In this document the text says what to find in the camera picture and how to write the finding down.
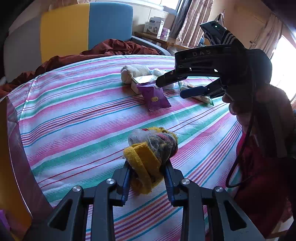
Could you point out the purple snack packet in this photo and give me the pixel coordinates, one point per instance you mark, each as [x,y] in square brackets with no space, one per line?
[153,96]

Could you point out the pink patterned curtain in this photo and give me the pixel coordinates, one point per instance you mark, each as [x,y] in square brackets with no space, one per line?
[186,28]

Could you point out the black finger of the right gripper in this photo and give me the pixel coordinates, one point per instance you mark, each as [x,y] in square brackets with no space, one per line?
[182,74]

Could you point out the gold rectangular tray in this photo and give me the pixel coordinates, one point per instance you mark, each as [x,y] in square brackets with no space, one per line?
[22,200]

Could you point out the wooden sideboard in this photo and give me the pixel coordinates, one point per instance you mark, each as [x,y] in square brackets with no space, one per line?
[164,41]

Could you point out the white boxes on sideboard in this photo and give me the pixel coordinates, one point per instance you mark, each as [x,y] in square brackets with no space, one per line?
[155,26]

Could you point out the person right hand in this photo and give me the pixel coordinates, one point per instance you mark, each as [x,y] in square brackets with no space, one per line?
[267,95]

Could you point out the white plush toy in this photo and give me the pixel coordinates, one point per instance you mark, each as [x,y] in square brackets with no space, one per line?
[128,72]

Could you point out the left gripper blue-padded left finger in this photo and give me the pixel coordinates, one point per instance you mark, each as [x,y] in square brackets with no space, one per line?
[68,220]

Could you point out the grey yellow blue headboard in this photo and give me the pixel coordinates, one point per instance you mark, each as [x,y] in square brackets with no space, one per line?
[65,31]

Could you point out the small white open box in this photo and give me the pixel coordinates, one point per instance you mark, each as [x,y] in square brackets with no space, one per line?
[141,81]

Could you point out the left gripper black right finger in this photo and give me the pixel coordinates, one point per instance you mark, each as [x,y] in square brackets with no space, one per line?
[207,212]

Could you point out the striped pink green bedsheet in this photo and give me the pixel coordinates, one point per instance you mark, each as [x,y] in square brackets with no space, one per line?
[75,122]

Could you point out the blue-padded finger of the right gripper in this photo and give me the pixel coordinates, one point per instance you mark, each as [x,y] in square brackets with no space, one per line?
[202,91]

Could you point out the dark red blanket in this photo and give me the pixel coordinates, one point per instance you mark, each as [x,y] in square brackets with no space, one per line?
[109,47]

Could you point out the yellow knitted sock bundle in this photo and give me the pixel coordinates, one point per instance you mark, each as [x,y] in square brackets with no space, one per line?
[149,149]

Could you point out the green cracker packet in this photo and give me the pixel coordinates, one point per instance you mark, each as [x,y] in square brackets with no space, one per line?
[185,85]

